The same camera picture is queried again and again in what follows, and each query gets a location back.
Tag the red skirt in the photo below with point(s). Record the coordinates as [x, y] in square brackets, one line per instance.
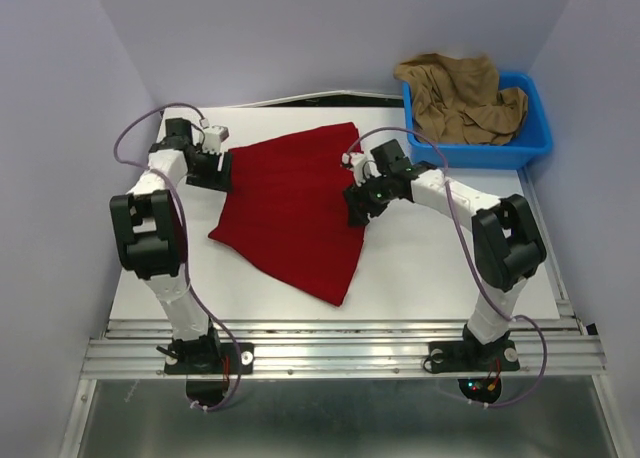
[286, 214]

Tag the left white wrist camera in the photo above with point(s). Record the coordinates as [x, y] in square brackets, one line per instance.
[213, 138]

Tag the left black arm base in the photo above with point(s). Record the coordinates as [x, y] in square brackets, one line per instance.
[207, 355]

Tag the tan skirt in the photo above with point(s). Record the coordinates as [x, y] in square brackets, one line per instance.
[459, 101]

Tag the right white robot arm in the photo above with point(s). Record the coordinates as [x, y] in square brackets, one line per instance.
[499, 236]

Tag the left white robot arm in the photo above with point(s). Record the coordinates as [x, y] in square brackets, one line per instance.
[149, 224]

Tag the aluminium mounting rail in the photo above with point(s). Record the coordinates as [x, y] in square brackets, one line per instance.
[341, 349]

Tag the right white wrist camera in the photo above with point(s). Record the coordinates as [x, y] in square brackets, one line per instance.
[358, 164]

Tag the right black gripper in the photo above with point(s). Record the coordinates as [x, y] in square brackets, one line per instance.
[355, 214]

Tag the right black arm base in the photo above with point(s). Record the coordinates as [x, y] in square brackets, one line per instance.
[467, 354]

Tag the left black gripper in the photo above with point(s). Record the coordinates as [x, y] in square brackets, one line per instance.
[216, 180]

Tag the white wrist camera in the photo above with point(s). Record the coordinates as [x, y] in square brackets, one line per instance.
[358, 164]
[213, 138]

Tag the blue plastic bin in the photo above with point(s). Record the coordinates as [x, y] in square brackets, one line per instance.
[533, 141]

